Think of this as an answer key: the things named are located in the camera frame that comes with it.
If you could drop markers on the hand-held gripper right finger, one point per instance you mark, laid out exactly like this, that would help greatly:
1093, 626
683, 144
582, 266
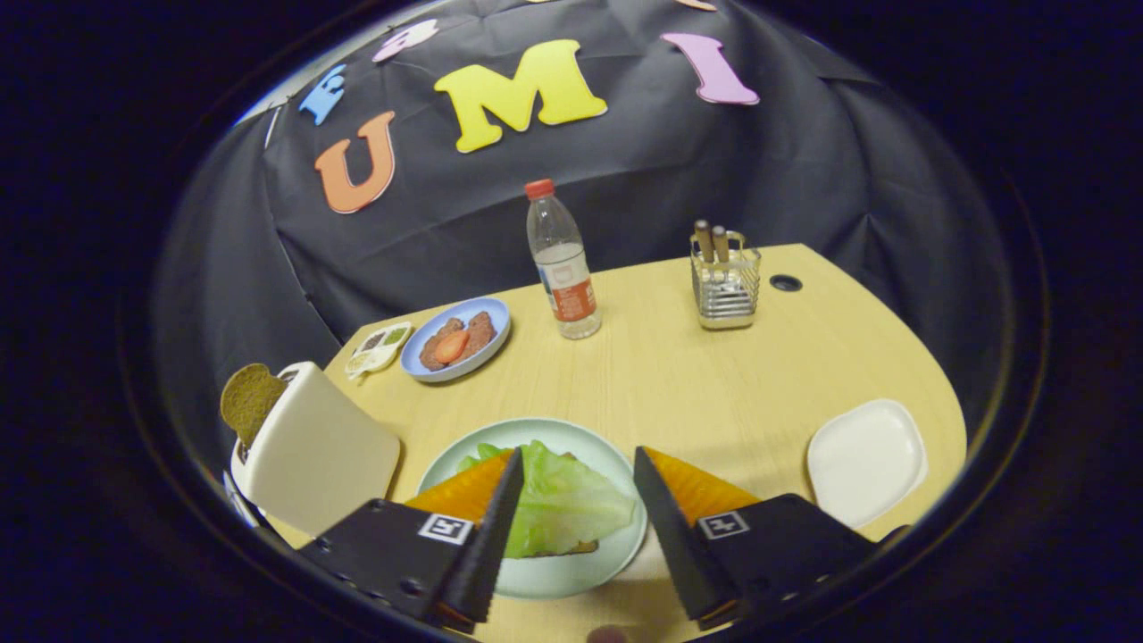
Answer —
683, 554

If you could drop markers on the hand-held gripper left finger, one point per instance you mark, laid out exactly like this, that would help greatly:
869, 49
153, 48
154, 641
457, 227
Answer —
487, 554

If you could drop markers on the brown bread slice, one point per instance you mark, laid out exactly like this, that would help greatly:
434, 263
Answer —
250, 402

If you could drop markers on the pale green plate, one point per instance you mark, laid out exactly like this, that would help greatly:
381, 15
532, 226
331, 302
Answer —
571, 576

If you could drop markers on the green lettuce leaf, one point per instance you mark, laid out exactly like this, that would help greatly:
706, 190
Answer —
571, 500

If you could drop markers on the white toaster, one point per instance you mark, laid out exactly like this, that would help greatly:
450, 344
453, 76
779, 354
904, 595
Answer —
321, 455

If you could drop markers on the white square plate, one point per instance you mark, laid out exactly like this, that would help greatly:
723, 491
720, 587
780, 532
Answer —
866, 460

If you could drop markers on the brown meat patty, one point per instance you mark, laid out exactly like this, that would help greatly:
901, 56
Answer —
438, 353
480, 329

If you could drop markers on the blue plate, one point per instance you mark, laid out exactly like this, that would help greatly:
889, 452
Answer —
412, 357

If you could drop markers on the white seasoning tray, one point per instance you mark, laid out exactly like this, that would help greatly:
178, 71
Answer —
379, 344

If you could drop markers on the clear plastic water bottle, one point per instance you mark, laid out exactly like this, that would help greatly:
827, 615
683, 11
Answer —
563, 268

